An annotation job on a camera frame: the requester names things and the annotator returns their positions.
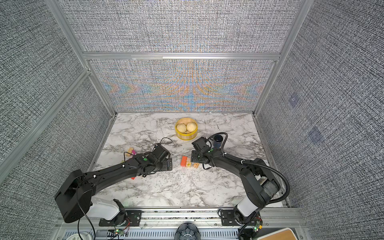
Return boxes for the black round knob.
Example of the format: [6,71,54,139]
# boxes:
[174,223,201,240]

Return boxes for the yellow bamboo steamer basket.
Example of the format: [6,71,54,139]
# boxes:
[175,118,198,141]

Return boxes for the wooden board corner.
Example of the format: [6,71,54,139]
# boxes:
[257,228,298,240]

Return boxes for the plain natural wood block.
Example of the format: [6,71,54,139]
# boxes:
[186,158,192,168]

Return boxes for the orange wood block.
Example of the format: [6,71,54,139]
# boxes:
[181,156,188,168]

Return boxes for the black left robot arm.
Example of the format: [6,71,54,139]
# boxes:
[55,144,172,226]

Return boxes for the dark blue mug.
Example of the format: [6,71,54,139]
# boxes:
[212,135,224,149]

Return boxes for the left steamed bun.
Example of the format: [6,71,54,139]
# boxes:
[176,123,187,134]

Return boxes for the steamed bun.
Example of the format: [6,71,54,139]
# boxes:
[176,123,187,134]
[187,122,197,133]

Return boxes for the aluminium front rail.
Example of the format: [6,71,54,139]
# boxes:
[126,207,308,229]

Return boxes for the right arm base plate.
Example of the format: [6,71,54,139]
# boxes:
[218,209,258,226]

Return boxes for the right steamed bun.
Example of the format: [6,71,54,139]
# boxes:
[187,122,197,133]

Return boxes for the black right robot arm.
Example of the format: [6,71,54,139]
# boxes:
[191,137,291,225]

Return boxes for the white clock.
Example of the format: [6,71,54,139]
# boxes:
[67,232,94,240]

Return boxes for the long natural wood block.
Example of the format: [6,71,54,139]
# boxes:
[125,147,134,156]

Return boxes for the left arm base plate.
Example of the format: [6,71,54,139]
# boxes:
[99,210,143,227]

